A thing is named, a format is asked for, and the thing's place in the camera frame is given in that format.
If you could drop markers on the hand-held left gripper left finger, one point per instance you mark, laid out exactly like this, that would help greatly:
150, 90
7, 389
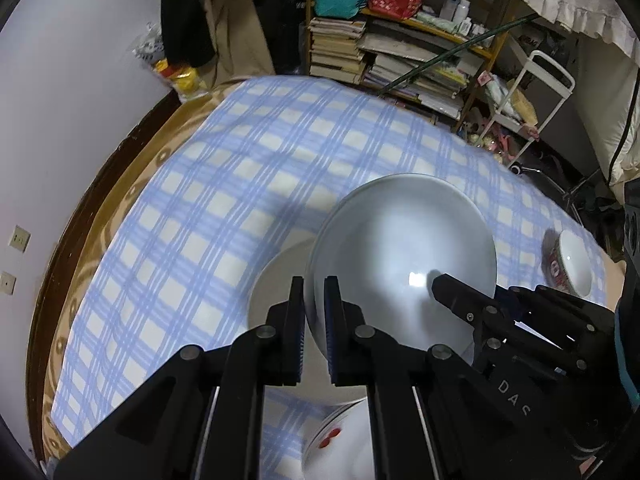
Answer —
297, 332

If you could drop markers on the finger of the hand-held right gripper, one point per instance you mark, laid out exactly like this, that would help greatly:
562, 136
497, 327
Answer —
565, 330
460, 305

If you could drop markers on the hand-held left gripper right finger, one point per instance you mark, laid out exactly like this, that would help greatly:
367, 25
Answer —
332, 332

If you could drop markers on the white cherry print plate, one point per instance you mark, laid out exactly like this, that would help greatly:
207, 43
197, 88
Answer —
280, 285
345, 440

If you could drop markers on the white bowl with yellow print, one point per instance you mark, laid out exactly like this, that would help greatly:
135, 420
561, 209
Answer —
400, 240

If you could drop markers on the small red patterned bowl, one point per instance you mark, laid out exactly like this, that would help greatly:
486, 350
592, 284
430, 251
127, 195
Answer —
572, 262

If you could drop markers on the black folding stand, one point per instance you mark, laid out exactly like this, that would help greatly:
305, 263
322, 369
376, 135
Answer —
575, 190

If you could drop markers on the blue checked tablecloth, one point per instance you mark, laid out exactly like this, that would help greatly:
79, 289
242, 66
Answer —
210, 220

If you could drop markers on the pile of pink small things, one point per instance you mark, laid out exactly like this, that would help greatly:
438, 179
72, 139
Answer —
492, 142

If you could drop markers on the beige box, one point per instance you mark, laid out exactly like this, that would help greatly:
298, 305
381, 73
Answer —
522, 106

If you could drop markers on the white plastic bag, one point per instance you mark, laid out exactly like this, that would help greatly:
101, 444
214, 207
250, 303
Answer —
497, 92

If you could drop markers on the tan patterned blanket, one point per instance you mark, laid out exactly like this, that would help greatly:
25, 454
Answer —
125, 195

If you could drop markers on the white bedding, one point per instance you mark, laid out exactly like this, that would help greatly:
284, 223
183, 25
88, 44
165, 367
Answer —
607, 110

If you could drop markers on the stack of papers and magazines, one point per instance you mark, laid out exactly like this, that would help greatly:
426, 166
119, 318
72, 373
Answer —
420, 77

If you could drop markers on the white trolley cart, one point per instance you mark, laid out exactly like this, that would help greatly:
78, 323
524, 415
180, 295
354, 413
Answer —
562, 85

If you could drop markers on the wooden shelf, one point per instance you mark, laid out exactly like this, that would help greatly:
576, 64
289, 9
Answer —
492, 55

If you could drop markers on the dark thin pole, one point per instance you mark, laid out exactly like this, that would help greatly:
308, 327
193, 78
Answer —
450, 52

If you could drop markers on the stack of worn books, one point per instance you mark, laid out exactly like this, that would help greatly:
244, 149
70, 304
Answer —
335, 52

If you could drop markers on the yellow packet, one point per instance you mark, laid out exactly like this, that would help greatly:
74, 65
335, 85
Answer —
180, 77

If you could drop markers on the white medicine bottle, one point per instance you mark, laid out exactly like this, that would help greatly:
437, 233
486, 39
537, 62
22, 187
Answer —
462, 11
450, 2

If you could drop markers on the beige hanging garment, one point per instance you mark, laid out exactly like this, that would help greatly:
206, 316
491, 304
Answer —
240, 20

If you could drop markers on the patterned plastic bag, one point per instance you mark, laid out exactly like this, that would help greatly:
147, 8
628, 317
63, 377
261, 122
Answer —
147, 45

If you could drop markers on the black hanging garment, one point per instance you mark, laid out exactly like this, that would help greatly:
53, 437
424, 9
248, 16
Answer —
187, 10

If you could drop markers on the dark wooden frame edge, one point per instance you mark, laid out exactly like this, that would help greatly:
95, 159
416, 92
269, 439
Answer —
65, 260

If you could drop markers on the wall socket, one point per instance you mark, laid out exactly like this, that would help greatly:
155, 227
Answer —
21, 238
7, 282

